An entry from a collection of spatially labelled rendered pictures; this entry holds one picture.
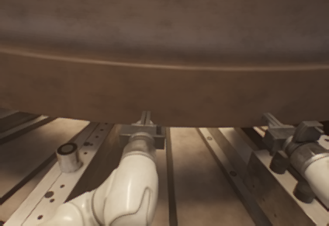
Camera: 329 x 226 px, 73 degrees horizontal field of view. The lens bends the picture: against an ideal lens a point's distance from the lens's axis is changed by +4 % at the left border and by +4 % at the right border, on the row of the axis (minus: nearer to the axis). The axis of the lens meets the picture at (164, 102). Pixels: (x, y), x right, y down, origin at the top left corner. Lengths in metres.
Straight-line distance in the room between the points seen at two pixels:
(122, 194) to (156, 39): 0.60
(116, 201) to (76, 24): 0.71
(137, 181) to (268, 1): 0.80
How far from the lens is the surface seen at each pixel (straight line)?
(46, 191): 0.97
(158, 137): 0.61
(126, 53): 0.86
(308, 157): 0.68
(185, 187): 1.41
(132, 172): 0.47
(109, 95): 0.86
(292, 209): 1.07
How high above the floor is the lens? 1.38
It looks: 29 degrees down
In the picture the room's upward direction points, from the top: 3 degrees clockwise
